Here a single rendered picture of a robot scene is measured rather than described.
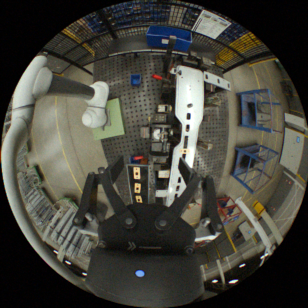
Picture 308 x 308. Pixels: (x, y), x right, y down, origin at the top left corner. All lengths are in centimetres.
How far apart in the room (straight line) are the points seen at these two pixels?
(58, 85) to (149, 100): 79
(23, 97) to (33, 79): 6
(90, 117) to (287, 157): 867
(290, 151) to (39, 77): 852
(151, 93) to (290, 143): 807
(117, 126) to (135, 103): 30
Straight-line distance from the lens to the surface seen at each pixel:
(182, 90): 71
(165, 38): 80
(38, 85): 45
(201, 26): 95
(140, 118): 95
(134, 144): 98
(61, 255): 767
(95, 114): 78
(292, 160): 821
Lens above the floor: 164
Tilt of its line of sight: 71 degrees down
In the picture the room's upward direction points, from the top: 177 degrees clockwise
